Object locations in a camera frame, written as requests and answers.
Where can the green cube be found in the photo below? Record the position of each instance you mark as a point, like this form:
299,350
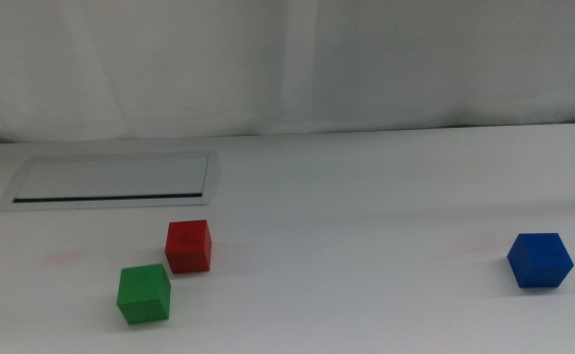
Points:
144,295

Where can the red cube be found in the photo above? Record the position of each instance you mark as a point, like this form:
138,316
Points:
189,246

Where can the blue cube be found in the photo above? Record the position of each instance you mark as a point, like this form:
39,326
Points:
540,260

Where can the white backdrop curtain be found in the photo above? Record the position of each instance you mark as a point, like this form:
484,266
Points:
267,64

